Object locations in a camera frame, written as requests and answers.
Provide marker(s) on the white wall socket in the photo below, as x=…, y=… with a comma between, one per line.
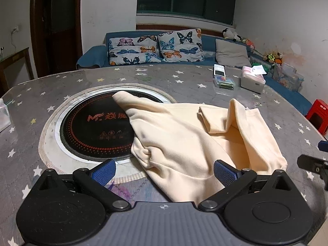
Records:
x=15, y=29

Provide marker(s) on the butterfly print cushion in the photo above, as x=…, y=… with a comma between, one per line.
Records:
x=179, y=46
x=133, y=50

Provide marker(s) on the clear plastic box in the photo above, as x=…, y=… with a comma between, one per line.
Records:
x=225, y=82

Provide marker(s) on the yellow orange plush toy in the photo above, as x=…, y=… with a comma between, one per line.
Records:
x=273, y=57

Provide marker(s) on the red plastic stool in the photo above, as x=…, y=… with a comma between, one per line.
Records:
x=317, y=115

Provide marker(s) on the wooden side table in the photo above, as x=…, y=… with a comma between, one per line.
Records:
x=18, y=61

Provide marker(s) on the black white plush toy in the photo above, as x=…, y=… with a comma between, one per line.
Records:
x=230, y=34

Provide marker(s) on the clear storage bin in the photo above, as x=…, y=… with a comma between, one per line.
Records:
x=288, y=78

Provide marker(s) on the round black induction cooktop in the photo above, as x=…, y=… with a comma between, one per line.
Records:
x=84, y=133

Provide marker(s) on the plain grey cushion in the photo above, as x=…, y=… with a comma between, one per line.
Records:
x=232, y=52

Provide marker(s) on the dark wooden door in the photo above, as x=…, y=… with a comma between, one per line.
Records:
x=56, y=30

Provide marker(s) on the white remote control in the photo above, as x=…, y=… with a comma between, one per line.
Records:
x=219, y=70

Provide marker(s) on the blue sofa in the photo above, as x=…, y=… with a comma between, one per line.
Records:
x=92, y=56

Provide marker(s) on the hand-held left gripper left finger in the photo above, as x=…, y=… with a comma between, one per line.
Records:
x=103, y=172

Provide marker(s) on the white tissue box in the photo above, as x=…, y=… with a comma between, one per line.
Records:
x=252, y=84

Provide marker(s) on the grey star tablecloth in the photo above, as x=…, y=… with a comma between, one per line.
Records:
x=38, y=102

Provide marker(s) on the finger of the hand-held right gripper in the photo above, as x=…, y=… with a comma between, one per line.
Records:
x=323, y=145
x=310, y=162

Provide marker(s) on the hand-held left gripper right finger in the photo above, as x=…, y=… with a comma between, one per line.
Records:
x=225, y=173

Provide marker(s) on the cream sweatshirt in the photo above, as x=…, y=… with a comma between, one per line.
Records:
x=179, y=138

